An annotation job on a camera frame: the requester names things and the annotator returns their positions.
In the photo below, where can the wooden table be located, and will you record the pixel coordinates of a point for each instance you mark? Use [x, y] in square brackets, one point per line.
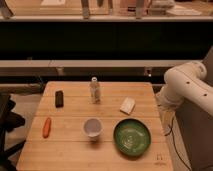
[71, 133]

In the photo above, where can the black rectangular block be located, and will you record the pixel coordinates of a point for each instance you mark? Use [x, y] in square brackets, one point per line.
[59, 101]

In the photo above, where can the orange carrot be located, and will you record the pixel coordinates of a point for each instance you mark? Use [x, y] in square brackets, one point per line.
[46, 128]

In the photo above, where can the green bowl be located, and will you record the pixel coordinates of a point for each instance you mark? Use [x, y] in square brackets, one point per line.
[131, 137]

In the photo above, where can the clear plastic bottle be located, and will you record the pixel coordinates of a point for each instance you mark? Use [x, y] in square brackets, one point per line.
[95, 90]

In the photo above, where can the white cup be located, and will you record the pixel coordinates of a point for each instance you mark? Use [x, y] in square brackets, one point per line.
[92, 128]

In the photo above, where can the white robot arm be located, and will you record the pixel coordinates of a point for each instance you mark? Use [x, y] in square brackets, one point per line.
[186, 81]

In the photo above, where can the white sponge block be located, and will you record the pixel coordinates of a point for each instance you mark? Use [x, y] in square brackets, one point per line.
[128, 105]

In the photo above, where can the black office chair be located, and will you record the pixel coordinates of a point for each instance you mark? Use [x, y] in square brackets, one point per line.
[8, 122]

